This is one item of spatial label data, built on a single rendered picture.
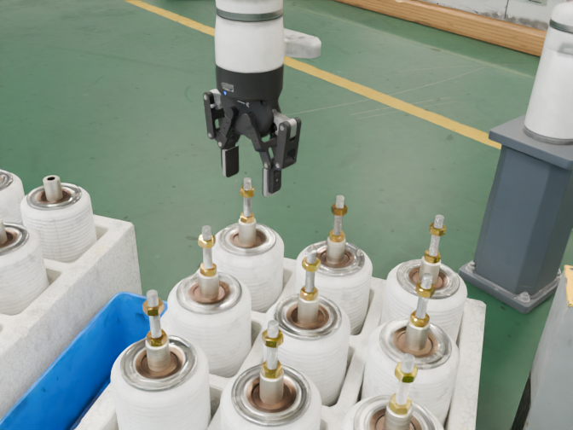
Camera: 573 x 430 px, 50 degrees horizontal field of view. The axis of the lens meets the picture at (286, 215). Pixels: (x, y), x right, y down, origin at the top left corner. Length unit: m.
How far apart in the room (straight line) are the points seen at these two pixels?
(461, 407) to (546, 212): 0.46
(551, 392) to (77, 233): 0.64
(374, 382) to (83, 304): 0.44
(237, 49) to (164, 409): 0.36
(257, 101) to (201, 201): 0.73
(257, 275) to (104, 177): 0.80
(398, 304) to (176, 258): 0.58
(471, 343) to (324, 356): 0.21
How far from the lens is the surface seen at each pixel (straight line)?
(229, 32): 0.66
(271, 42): 0.66
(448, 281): 0.76
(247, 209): 0.78
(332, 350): 0.66
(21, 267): 0.84
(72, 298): 0.89
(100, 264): 0.93
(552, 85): 1.04
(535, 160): 1.06
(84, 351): 0.90
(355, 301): 0.77
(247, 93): 0.67
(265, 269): 0.78
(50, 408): 0.88
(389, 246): 1.27
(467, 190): 1.52
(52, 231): 0.91
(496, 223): 1.13
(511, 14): 2.80
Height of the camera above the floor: 0.70
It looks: 31 degrees down
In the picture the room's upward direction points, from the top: 2 degrees clockwise
